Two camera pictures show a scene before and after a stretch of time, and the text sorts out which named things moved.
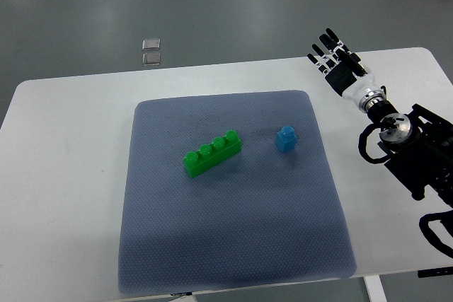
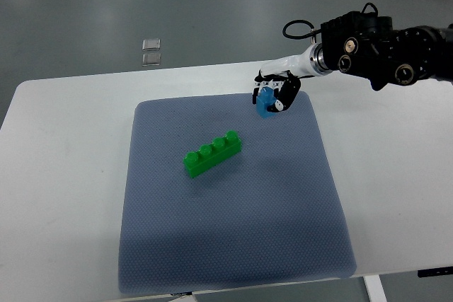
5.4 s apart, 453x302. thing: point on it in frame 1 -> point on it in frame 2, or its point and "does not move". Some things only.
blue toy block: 286,139 -> 265,100
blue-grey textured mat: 230,191 does not move
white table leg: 375,288 does not move
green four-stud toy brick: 209,155 does not move
